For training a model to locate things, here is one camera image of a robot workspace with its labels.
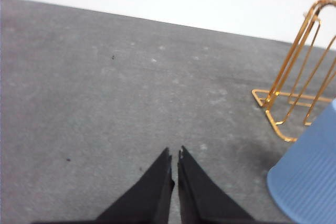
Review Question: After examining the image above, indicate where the gold wire cup rack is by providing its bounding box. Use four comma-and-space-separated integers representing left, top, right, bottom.
252, 0, 336, 142

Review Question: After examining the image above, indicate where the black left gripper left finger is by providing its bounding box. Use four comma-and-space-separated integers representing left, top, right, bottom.
73, 148, 175, 224

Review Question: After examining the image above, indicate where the blue ribbed cup on table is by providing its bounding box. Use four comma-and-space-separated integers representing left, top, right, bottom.
267, 99, 336, 224

